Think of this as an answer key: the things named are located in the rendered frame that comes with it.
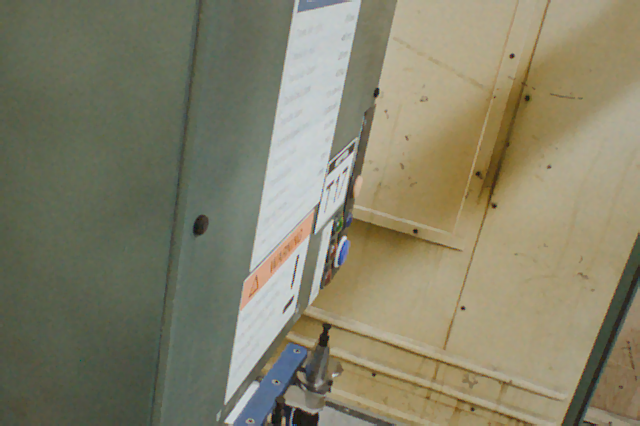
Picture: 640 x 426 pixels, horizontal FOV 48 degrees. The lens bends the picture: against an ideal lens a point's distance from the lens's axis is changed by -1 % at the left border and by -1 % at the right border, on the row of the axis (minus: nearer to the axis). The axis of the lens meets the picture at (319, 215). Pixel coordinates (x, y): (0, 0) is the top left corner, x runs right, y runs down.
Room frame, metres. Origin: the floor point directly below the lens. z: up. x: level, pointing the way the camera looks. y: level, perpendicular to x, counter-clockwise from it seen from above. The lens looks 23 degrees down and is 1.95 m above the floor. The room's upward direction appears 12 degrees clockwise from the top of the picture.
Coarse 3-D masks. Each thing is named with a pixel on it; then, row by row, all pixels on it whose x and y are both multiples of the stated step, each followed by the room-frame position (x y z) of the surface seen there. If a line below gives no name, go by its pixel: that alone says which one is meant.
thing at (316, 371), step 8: (328, 344) 1.02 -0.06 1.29; (312, 352) 1.01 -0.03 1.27; (320, 352) 1.01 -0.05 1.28; (328, 352) 1.01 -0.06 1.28; (312, 360) 1.01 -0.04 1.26; (320, 360) 1.00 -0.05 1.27; (328, 360) 1.01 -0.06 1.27; (304, 368) 1.02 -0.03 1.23; (312, 368) 1.00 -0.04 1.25; (320, 368) 1.00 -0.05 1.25; (328, 368) 1.02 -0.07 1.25; (304, 376) 1.01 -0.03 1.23; (312, 376) 1.00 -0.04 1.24; (320, 376) 1.00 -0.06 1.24
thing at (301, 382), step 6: (300, 372) 1.02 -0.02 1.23; (300, 378) 1.01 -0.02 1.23; (330, 378) 1.02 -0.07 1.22; (300, 384) 1.00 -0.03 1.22; (306, 384) 0.99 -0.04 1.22; (312, 384) 1.00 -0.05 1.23; (318, 384) 1.00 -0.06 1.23; (324, 384) 1.00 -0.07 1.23; (330, 384) 1.02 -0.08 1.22; (312, 390) 0.99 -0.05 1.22; (318, 390) 0.99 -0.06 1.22; (324, 390) 1.00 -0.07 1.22; (330, 390) 1.02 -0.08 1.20; (324, 396) 1.00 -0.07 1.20
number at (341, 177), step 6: (348, 162) 0.67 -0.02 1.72; (342, 168) 0.65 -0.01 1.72; (348, 168) 0.68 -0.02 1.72; (336, 174) 0.63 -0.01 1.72; (342, 174) 0.66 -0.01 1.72; (336, 180) 0.64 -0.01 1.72; (342, 180) 0.67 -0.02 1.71; (336, 186) 0.64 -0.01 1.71; (342, 186) 0.67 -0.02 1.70; (336, 192) 0.65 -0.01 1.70; (342, 192) 0.68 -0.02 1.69; (336, 198) 0.66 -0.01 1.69; (330, 204) 0.64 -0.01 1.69; (336, 204) 0.66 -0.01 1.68; (330, 210) 0.64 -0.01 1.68
